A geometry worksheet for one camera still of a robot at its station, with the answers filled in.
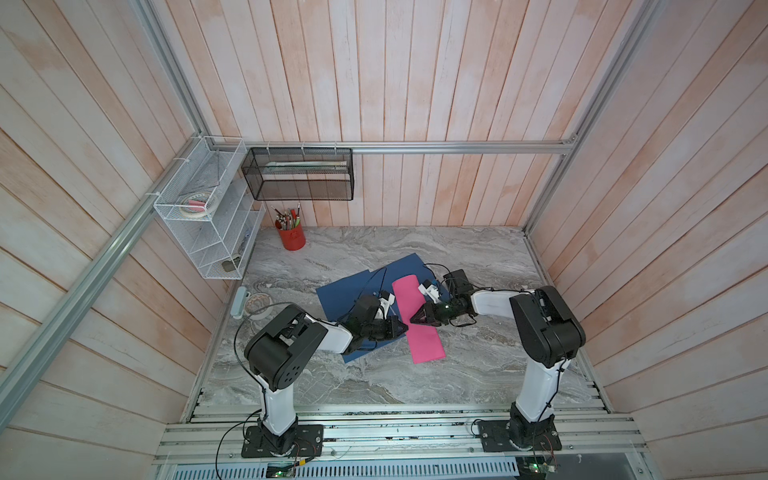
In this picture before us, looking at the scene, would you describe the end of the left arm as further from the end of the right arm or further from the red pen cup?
the red pen cup

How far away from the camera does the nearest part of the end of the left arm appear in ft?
2.44

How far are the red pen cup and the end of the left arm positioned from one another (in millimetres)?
462

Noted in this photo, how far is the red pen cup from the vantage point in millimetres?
1090
